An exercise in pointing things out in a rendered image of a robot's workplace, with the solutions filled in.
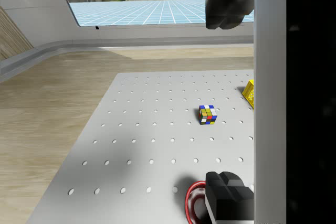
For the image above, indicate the yellow basket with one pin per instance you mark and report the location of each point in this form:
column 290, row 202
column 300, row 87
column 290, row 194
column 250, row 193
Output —
column 249, row 94

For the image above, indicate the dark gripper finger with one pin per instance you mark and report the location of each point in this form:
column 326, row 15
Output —
column 228, row 197
column 228, row 1

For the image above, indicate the red mug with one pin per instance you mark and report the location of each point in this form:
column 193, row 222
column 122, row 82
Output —
column 189, row 200

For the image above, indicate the puzzle cube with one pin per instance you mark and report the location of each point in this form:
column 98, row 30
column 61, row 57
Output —
column 207, row 115

